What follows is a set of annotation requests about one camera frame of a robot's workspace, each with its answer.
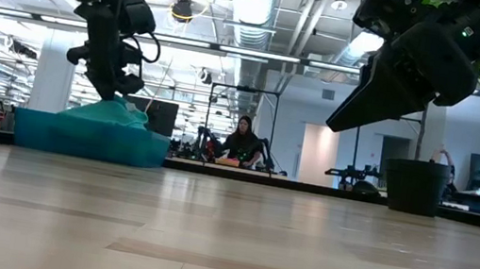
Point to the teal plastic bin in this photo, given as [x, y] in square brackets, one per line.
[91, 143]

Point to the wooden workbench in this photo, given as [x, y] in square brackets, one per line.
[188, 162]

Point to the black ceiling camera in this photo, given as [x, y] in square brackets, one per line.
[182, 10]

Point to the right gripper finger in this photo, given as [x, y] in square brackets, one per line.
[383, 99]
[365, 77]

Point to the black aluminium table frame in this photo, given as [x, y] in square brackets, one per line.
[331, 192]

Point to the black gantry stand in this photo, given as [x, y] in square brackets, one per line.
[247, 89]
[356, 147]

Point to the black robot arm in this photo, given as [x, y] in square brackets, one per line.
[267, 153]

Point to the small yellow-orange object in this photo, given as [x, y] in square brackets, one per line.
[227, 162]

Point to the black plant pot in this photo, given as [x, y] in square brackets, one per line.
[413, 186]

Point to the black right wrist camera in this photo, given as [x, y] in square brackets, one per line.
[392, 9]

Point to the teal microfiber towel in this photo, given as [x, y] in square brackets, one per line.
[105, 112]

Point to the silver ribbed ventilation duct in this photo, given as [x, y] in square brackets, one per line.
[255, 3]

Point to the black flat monitor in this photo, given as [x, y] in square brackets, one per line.
[161, 118]

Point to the small black robot arm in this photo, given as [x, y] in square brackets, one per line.
[349, 172]

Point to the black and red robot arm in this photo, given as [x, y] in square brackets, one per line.
[205, 143]

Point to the white pillar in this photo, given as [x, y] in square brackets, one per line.
[48, 91]

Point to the person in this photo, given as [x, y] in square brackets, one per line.
[243, 147]
[451, 187]

